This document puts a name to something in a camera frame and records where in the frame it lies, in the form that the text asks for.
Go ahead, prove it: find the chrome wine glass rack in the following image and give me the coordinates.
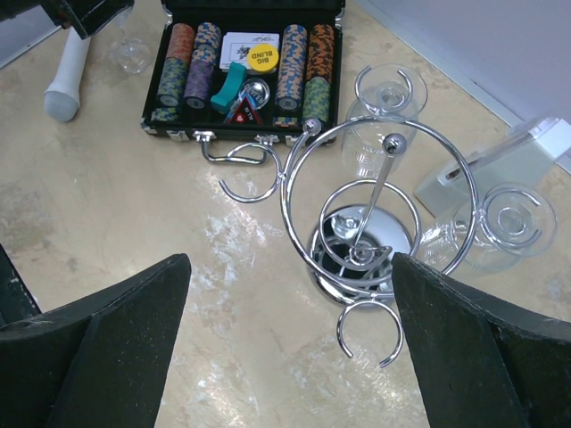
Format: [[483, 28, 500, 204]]
[[218, 64, 545, 369]]

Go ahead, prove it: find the white grey handheld tool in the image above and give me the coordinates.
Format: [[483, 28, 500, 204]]
[[44, 29, 90, 122]]

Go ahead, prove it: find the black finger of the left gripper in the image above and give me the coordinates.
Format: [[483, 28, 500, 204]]
[[39, 0, 134, 39]]

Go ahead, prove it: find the brown orange chip stack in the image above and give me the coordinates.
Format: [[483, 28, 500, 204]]
[[306, 24, 335, 85]]

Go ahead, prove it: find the yellow big blind button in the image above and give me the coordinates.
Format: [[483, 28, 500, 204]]
[[247, 44, 279, 75]]

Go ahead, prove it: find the teal dealer block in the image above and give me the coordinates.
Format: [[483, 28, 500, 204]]
[[211, 62, 247, 113]]

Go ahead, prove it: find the white playing card box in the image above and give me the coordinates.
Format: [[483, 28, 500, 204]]
[[219, 32, 280, 74]]

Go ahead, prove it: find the purple white chip stack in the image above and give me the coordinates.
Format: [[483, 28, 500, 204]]
[[183, 21, 221, 110]]

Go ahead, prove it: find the dark green chip stack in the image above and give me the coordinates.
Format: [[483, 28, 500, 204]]
[[157, 57, 188, 107]]

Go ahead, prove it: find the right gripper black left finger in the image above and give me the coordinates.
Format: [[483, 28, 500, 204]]
[[1, 254, 191, 427]]

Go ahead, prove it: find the red brown chip stack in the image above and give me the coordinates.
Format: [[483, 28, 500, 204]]
[[166, 23, 195, 66]]

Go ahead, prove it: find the clear dealer button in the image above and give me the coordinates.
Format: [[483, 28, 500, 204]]
[[241, 78, 270, 110]]

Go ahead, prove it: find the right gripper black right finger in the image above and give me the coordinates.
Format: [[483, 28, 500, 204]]
[[392, 253, 570, 427]]

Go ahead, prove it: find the black poker chip case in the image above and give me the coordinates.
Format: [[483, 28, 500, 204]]
[[141, 1, 344, 140]]

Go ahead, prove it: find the red triangle all-in button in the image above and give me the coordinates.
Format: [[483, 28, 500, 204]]
[[224, 94, 262, 126]]

